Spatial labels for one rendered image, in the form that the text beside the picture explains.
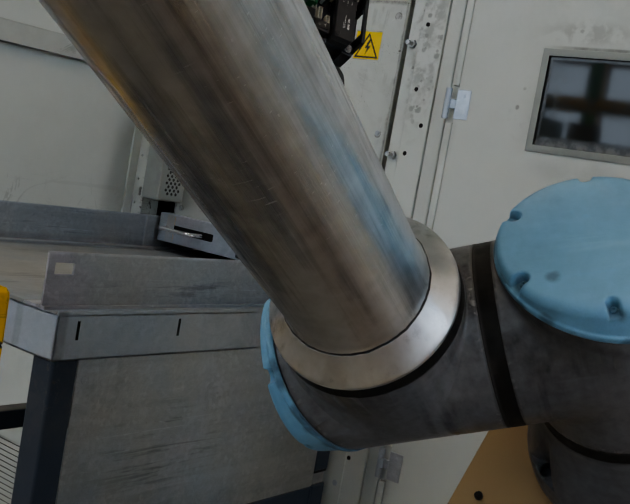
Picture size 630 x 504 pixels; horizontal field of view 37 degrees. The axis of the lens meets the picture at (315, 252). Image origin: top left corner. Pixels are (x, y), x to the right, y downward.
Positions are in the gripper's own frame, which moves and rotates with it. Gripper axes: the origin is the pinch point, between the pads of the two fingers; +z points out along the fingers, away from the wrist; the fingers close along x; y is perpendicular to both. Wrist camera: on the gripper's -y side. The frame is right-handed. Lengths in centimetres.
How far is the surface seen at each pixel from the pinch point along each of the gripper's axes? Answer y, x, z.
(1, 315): -23.8, -15.8, 13.2
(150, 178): -100, 14, -45
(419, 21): -47, 41, -63
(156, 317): -46.8, 5.6, 1.3
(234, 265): -53, 17, -12
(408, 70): -51, 42, -55
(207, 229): -101, 28, -39
